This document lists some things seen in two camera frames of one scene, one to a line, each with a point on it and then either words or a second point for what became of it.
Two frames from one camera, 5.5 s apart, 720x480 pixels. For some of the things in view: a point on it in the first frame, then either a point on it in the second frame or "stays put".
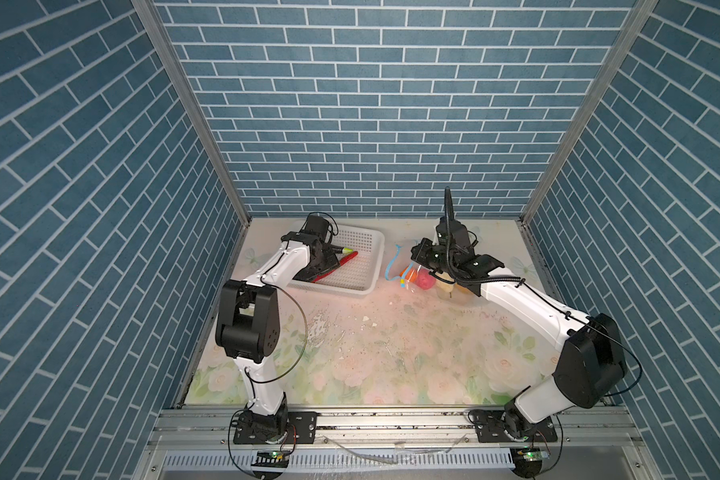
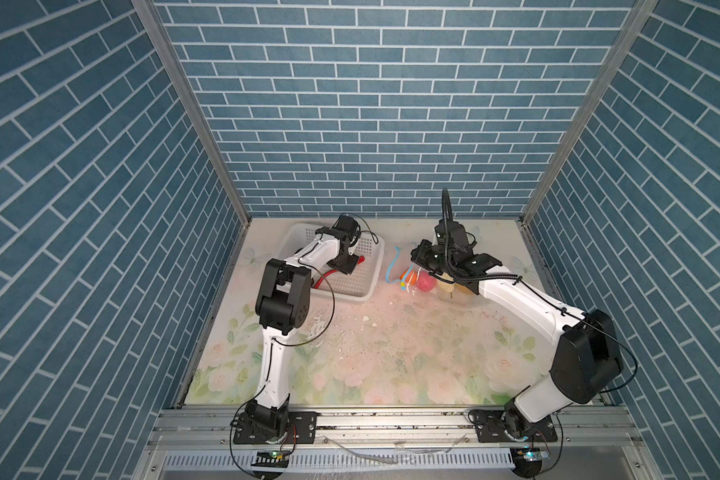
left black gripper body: (325, 260) -> (344, 263)
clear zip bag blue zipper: (406, 270) stays put
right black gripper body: (431, 256) stays put
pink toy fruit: (424, 280) stays put
